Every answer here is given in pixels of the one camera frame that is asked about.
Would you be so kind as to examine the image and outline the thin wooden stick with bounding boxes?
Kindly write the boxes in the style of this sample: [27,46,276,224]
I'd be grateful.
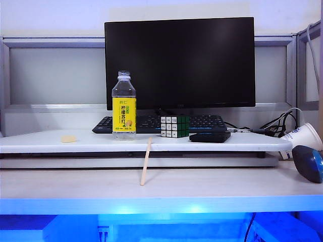
[139,137,153,187]

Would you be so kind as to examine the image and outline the clear bottle with yellow label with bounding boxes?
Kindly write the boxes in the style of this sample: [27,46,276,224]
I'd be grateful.
[112,71,137,141]

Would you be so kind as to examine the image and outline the black keyboard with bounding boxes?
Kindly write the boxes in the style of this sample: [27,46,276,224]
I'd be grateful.
[92,114,228,134]

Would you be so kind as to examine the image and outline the black-edged puzzle cube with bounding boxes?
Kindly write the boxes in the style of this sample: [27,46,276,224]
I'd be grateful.
[160,115,190,139]

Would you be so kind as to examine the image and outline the flat black box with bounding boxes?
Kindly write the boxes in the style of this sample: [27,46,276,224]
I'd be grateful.
[189,132,232,143]

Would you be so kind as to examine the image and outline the black computer monitor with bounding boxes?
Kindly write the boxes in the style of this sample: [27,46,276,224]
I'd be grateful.
[104,17,256,111]

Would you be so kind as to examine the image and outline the white raised desk platform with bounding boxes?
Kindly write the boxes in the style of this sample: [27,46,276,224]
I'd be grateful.
[0,130,293,169]

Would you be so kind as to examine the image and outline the grey cubicle partition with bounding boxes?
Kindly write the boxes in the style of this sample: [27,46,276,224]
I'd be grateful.
[0,24,323,138]

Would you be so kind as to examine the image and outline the white paper cup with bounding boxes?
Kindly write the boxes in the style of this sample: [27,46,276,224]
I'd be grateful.
[279,123,323,161]

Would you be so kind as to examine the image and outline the dark blue computer mouse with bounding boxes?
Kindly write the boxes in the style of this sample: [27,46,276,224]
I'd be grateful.
[292,145,323,184]

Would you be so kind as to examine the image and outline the black cable plug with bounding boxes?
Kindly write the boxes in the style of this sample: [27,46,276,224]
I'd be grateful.
[226,128,277,135]

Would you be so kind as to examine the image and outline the black cable bundle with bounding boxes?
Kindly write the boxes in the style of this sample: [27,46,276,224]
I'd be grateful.
[259,110,297,138]

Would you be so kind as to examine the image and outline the thin dark cable under desk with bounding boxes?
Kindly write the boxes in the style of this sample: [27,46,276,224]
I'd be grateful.
[245,213,257,242]

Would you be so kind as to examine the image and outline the white hanging cable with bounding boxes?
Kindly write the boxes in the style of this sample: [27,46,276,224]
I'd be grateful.
[306,24,321,101]

